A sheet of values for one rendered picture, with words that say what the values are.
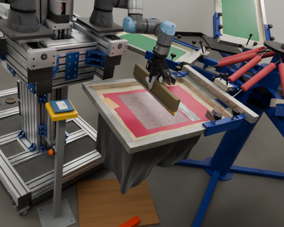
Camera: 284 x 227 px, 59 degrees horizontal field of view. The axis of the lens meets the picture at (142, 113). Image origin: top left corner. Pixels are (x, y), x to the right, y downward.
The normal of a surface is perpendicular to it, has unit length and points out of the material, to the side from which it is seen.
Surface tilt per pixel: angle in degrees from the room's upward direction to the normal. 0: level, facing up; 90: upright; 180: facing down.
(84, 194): 0
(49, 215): 0
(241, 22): 32
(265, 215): 0
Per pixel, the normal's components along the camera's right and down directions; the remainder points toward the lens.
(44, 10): 0.70, 0.52
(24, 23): 0.40, 0.32
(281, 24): -0.83, 0.15
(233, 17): 0.20, -0.38
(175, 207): 0.22, -0.80
